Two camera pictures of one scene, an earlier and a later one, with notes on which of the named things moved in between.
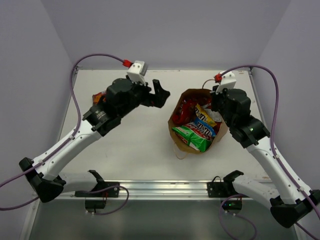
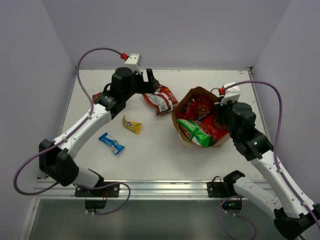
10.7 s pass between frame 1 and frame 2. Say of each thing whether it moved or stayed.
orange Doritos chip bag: stayed
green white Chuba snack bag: moved
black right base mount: stayed
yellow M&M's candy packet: moved
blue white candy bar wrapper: moved
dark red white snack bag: moved
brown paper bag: moved
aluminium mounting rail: stayed
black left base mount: stayed
